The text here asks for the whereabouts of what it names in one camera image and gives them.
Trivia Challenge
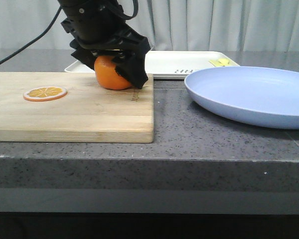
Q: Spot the orange slice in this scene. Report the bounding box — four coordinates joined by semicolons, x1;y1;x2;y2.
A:
23;86;68;102

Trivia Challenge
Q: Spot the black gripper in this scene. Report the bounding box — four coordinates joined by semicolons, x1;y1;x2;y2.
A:
61;14;150;89

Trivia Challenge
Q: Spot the yellow plastic fork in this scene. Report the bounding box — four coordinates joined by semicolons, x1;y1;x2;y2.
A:
209;60;224;67

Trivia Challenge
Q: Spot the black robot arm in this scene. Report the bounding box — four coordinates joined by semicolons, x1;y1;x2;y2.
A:
59;0;150;89

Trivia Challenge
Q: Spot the light blue plate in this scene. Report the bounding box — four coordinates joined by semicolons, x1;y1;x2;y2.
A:
184;66;299;129

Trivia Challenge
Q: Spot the black cable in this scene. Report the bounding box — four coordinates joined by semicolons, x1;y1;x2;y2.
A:
0;6;63;71

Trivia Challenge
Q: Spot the cream rectangular tray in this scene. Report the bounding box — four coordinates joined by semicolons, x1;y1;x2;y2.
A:
64;51;240;80

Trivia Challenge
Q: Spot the grey curtain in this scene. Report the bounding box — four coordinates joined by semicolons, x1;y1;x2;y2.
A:
0;0;299;52

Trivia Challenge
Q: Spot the whole orange fruit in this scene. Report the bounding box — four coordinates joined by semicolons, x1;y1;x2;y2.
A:
94;56;132;90

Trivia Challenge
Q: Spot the wooden cutting board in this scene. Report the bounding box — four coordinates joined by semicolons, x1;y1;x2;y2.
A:
0;72;153;143

